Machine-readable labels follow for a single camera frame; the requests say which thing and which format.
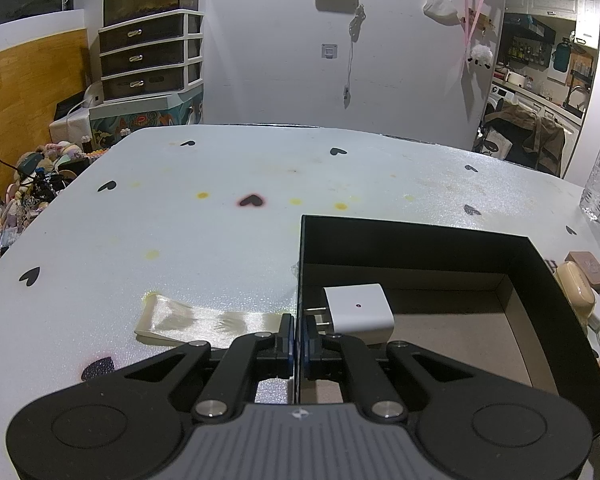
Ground painted teal cabinet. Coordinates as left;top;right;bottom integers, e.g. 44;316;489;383
87;82;204;153

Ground white kitchen wall cabinets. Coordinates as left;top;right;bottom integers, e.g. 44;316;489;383
505;0;600;43

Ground black cardboard box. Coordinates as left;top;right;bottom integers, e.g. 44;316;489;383
292;214;600;438

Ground white sheep plush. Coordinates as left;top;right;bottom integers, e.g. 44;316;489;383
467;44;495;70

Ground cream satin ribbon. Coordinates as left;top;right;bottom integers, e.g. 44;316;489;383
132;292;297;351

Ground brown embossed block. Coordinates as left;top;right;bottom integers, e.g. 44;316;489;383
564;251;600;289

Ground white appliance under cloth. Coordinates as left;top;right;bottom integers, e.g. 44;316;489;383
49;80;106;146

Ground teal hanging bottle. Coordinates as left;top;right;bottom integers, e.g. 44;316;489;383
553;39;573;74

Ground white power adapter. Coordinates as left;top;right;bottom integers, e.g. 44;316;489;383
305;283;395;347

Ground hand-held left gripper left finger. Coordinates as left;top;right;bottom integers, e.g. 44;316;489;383
112;314;297;423

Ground chair with brown jacket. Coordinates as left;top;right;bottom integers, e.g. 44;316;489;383
481;99;567;173

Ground hanging white cord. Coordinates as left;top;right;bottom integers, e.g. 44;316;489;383
342;4;366;109

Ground pink hanging ribbon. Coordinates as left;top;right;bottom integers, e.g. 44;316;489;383
456;0;492;77

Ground beige oval case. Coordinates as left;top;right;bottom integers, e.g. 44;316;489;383
554;261;597;329

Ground white frame drawer unit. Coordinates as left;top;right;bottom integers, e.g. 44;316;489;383
98;10;204;104

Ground black spice rack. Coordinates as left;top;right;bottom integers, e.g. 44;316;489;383
499;14;557;70

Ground pile of plush toys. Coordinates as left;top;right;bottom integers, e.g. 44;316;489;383
0;140;112;261

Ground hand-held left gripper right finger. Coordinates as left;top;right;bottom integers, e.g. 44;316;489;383
300;314;487;423

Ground black power cable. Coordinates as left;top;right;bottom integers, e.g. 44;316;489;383
0;149;36;181

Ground white washing machine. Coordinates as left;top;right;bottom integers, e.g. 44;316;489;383
485;85;515;122

